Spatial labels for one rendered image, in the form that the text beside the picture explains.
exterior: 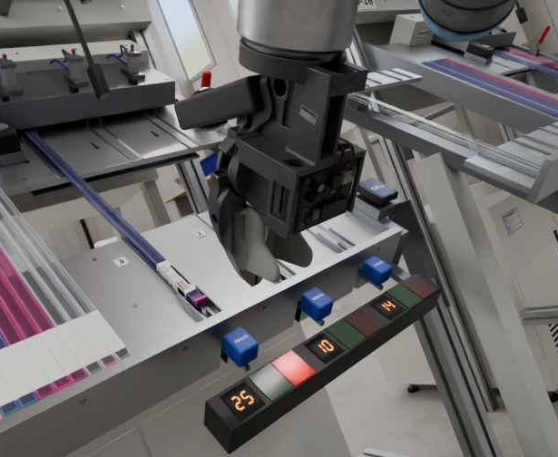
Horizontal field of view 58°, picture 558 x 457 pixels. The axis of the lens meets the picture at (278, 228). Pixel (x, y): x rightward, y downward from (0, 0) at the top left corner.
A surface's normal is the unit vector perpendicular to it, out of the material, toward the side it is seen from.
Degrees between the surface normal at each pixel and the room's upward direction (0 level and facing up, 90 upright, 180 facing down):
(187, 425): 90
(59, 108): 133
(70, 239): 90
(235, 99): 91
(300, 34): 119
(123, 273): 43
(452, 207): 90
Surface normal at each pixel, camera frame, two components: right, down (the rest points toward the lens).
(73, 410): 0.66, 0.48
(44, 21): 0.57, -0.21
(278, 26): -0.32, 0.49
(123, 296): 0.13, -0.82
